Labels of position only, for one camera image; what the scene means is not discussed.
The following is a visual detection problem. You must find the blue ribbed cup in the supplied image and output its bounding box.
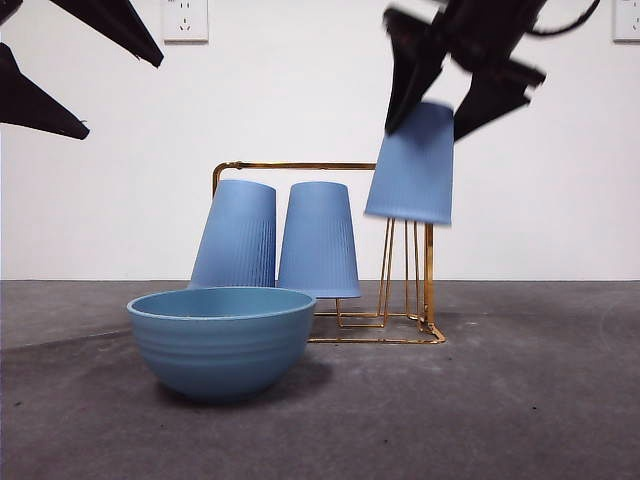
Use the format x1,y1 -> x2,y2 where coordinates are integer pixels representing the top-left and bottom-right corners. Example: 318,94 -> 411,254
363,101 -> 456,228
188,178 -> 278,292
276,181 -> 362,300

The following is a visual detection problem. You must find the blue ceramic bowl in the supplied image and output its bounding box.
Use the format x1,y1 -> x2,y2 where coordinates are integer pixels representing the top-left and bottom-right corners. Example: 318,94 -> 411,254
126,286 -> 318,406

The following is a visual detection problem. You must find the white wall socket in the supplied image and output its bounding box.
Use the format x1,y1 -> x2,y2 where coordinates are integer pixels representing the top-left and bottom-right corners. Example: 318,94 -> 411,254
612,0 -> 640,44
162,0 -> 211,44

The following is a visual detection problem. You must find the black cable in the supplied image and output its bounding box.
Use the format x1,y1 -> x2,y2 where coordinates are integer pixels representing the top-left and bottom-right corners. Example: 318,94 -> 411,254
527,0 -> 602,37

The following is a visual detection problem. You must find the gold wire cup rack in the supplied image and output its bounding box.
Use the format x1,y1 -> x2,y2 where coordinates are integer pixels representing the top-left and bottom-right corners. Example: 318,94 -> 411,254
211,160 -> 447,346

